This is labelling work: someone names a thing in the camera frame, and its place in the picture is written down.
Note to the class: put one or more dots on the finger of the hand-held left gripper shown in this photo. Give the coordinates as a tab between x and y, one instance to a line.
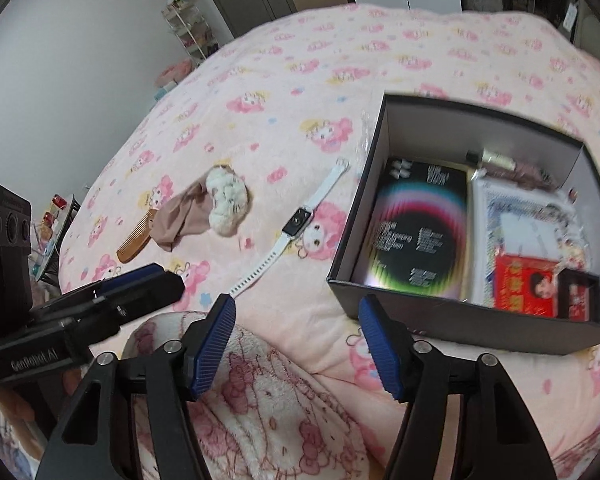
135	275
150	295

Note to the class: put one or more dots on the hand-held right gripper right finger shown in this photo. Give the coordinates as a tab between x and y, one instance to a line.
380	355

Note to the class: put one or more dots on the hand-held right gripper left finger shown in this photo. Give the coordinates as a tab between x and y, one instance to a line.
212	345

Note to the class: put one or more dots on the beige pink cloth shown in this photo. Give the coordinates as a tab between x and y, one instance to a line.
180	220

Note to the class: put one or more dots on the black cardboard box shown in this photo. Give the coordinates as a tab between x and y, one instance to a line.
480	330

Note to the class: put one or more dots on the white fluffy plush clip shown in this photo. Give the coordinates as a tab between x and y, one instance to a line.
226	200

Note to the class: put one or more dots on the wooden comb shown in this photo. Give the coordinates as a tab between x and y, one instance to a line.
137	240

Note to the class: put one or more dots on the cluttered side table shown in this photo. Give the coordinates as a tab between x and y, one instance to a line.
55	235

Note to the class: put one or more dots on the white pink kitty fleece blanket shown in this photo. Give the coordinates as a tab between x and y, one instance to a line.
280	410

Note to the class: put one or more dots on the white smartwatch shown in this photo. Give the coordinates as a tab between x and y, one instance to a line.
297	220

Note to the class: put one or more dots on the red printed packet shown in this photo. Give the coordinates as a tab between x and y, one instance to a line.
522	285

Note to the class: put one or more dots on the white printed card pack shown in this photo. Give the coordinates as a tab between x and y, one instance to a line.
525	230

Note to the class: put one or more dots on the pink plush slippers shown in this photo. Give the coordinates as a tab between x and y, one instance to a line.
172	72

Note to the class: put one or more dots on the small black red box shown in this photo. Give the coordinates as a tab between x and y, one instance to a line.
580	297

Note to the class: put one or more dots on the small perfume bottle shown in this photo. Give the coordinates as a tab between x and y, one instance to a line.
490	156

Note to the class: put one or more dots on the pink cartoon printed blanket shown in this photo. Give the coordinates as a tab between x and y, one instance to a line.
280	85

